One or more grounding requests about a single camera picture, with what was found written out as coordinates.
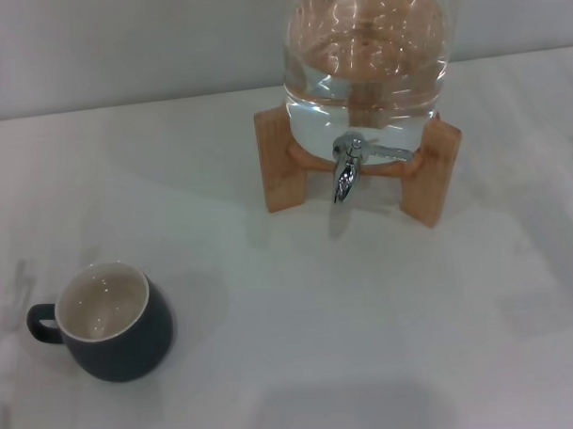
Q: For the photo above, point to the black cup with white inside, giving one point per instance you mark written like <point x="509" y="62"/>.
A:
<point x="126" y="342"/>

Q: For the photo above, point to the chrome faucet with lever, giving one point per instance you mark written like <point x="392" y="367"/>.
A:
<point x="345" y="175"/>

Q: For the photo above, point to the wooden dispenser stand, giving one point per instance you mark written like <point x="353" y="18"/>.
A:
<point x="280" y="177"/>

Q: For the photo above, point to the glass water dispenser jar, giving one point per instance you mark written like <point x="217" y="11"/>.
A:
<point x="366" y="80"/>

